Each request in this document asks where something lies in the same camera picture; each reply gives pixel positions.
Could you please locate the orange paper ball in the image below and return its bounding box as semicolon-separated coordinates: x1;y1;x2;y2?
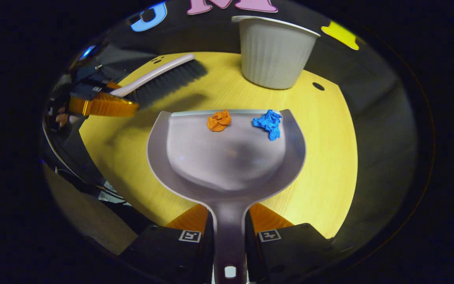
207;110;232;132

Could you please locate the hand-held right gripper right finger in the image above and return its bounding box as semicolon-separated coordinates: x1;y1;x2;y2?
245;202;344;284

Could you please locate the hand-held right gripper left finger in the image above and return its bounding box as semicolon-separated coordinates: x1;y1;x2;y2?
119;203;216;284

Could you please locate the black backdrop cloth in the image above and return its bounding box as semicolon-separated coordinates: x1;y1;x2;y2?
69;0;419;253

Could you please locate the grey plastic dustpan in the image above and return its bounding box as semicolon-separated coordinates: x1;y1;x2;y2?
147;109;307;284

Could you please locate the small grey broom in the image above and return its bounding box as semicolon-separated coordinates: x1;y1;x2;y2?
109;54;208;110

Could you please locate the yellow wooden desktop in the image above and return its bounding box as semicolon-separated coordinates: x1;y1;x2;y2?
78;51;358;239

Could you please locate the white ribbed garbage bin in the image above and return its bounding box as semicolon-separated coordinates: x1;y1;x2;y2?
231;15;321;90

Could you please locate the blue paper ball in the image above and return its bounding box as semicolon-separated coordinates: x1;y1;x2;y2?
252;109;283;141

